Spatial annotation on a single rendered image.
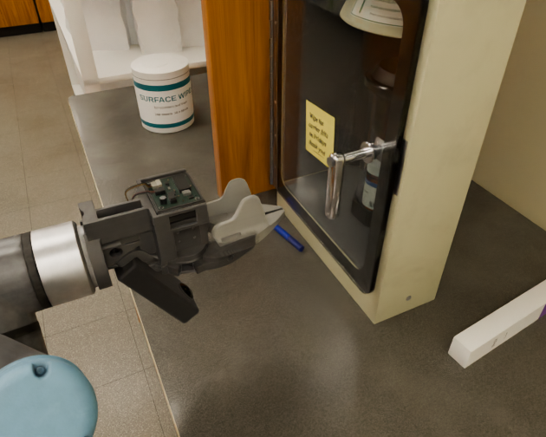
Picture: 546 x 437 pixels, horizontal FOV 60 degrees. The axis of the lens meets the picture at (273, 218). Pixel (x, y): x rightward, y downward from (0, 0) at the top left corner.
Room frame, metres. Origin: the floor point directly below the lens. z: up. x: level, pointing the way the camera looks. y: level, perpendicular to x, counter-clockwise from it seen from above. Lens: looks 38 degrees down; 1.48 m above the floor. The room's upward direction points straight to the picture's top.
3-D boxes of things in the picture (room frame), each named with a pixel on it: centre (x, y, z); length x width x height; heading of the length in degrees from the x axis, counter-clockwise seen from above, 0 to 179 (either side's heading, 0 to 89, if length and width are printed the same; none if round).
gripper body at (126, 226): (0.37, 0.13, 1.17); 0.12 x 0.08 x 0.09; 115
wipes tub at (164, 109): (1.08, 0.26, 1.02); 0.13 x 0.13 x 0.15
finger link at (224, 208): (0.43, 0.04, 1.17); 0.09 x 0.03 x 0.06; 115
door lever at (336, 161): (0.47, -0.09, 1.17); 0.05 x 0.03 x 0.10; 115
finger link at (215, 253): (0.38, 0.06, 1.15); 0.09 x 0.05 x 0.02; 115
